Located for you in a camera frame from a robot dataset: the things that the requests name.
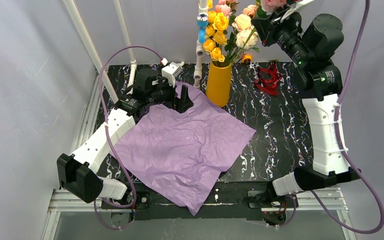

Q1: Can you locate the yellow rose flower stem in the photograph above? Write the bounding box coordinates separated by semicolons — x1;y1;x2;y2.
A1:
202;0;230;67

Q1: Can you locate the red printed ribbon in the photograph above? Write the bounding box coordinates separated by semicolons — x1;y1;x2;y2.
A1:
253;61;282;97

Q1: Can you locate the white PVC pipe frame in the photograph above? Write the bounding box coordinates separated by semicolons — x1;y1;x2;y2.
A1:
63;0;209;88

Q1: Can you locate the white rose flower stem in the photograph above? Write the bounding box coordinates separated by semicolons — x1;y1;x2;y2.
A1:
235;28;260;51

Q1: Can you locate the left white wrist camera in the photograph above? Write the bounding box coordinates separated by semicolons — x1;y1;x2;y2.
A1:
161;62;183;88

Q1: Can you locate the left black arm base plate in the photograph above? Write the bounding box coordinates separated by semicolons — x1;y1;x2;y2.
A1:
101;191;151;210

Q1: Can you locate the light pink rose stem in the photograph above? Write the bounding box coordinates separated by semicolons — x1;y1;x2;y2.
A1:
228;0;289;67

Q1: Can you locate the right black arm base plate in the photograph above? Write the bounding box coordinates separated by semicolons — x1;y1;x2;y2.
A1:
244;190;299;211

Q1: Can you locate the peach rose flower stem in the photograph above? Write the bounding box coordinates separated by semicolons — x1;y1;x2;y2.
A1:
232;4;258;32

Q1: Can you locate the purple pink wrapping paper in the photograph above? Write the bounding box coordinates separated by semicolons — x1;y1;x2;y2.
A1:
114;85;256;215

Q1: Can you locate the yellow cylindrical vase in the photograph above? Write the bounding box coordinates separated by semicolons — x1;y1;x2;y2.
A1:
205;61;232;108

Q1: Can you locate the small white pipe elbow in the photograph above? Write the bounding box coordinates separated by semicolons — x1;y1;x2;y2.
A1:
178;61;185;68

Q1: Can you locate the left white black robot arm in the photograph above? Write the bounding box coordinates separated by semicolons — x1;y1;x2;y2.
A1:
56;64;194;204

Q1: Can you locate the pink rose flower stem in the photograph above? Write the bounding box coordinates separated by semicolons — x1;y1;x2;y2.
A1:
215;0;239;18

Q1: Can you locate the aluminium extrusion frame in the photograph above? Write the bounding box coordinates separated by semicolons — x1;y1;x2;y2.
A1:
41;66;358;240

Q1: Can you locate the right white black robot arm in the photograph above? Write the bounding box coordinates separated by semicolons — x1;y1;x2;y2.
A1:
251;12;358;200

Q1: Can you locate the blue pipe valve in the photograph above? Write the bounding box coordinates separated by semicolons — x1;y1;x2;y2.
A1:
196;12;209;44

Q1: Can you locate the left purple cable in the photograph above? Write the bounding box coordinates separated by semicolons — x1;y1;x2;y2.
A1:
93;45;169;231

